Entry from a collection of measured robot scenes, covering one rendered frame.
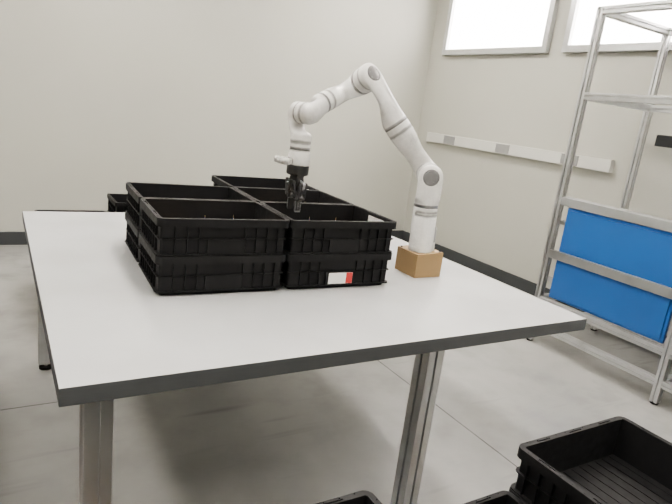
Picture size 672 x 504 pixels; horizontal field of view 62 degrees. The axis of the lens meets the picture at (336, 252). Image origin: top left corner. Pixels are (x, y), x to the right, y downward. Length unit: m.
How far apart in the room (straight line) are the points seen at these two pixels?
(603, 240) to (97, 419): 2.83
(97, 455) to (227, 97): 3.97
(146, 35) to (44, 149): 1.15
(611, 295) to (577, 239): 0.38
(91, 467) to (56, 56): 3.72
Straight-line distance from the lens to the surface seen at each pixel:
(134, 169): 4.87
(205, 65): 4.96
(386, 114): 2.08
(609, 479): 1.62
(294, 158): 1.89
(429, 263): 2.17
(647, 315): 3.38
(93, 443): 1.36
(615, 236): 3.45
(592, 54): 3.66
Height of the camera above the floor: 1.28
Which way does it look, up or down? 14 degrees down
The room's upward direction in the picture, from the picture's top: 7 degrees clockwise
